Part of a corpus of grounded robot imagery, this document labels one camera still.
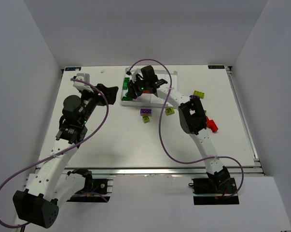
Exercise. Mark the lime 2x4 brick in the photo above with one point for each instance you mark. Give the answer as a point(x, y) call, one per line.
point(199, 94)

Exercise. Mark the dark label sticker right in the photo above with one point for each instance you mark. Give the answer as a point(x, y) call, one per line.
point(216, 66)

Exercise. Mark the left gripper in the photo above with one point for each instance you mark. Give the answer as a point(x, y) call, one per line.
point(101, 94)

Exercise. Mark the purple 2x3 brick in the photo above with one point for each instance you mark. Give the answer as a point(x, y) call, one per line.
point(146, 112)

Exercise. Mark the green 2x4 brick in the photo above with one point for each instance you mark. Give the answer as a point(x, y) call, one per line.
point(125, 83)

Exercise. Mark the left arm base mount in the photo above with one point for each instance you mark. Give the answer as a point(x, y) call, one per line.
point(95, 190)

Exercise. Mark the white divided sorting tray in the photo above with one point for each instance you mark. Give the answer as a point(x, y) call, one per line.
point(150, 100)

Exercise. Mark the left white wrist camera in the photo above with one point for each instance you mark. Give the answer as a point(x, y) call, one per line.
point(81, 82)

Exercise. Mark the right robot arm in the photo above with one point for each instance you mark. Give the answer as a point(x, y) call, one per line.
point(192, 118)

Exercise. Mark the aluminium table frame rail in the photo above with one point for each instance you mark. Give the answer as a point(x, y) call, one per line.
point(124, 144)

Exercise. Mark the dark label sticker left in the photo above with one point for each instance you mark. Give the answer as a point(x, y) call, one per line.
point(72, 69)

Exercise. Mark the purple rounded brick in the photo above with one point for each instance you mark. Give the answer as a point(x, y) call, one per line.
point(193, 97)

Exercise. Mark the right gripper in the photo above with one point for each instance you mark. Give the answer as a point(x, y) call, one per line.
point(134, 89)

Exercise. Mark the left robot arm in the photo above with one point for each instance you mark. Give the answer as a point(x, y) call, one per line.
point(40, 202)

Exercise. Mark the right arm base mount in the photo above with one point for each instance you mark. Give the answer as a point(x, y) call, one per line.
point(206, 193)

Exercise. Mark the dark label sticker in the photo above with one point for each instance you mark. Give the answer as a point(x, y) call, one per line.
point(216, 66)
point(72, 69)

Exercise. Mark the red stepped brick right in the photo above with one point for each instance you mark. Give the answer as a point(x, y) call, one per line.
point(211, 125)

